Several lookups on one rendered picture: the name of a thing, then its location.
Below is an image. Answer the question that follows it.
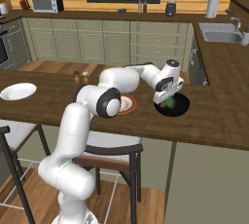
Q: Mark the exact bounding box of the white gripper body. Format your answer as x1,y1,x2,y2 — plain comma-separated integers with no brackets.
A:
152,89,178,106

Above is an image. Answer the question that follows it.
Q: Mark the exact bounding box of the green broccoli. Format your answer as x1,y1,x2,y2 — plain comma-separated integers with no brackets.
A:
162,96,176,109

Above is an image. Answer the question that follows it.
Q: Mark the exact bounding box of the white bowl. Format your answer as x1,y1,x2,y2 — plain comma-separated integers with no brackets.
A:
0,82,38,102

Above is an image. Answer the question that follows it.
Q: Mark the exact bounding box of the black plate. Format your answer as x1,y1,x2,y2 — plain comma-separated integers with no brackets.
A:
153,92,191,118

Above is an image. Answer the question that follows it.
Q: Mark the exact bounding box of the orange rimmed plate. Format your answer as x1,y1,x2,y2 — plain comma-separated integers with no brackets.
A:
117,93,137,116

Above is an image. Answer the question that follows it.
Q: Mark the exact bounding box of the dark dishwasher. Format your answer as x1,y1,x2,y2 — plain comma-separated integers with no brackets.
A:
188,33,209,87

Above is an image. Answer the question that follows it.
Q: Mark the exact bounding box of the black stool with white seat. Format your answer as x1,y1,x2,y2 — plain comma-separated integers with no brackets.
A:
71,131,144,224
0,120,52,224

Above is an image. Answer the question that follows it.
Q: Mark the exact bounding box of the olive base cupboard run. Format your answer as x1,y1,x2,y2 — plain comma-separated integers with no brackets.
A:
20,17,196,72

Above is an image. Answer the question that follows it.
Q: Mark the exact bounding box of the brown pepper shaker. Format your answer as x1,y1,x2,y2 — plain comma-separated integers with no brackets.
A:
73,70,81,84

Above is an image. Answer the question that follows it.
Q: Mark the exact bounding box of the steel sink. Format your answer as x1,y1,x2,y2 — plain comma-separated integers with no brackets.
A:
197,22,244,44

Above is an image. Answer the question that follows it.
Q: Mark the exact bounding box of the black toaster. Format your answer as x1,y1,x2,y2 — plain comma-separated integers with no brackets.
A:
164,0,177,18

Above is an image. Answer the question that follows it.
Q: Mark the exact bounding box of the olive island cabinet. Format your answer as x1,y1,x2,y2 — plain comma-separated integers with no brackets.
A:
0,124,249,224

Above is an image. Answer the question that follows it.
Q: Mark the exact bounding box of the white paper towel roll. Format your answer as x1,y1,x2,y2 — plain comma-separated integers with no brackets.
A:
205,0,220,19

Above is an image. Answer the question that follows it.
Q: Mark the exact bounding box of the white soap dispenser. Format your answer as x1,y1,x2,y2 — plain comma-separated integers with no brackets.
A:
239,27,249,47

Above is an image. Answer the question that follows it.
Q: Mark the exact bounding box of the silver tap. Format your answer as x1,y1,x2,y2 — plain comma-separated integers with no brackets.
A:
230,16,243,30

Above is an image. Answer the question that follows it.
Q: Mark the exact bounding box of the silver toaster oven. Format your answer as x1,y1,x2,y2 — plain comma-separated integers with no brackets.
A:
30,0,65,14

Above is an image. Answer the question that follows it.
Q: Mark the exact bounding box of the black oven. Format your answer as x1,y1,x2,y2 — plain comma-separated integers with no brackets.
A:
0,19,29,71

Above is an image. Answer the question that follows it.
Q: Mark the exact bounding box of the brown knife block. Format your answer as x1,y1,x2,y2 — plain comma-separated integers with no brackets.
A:
18,0,31,12

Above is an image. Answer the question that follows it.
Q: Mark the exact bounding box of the white utensil pot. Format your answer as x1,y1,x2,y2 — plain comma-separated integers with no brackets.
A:
0,0,13,17

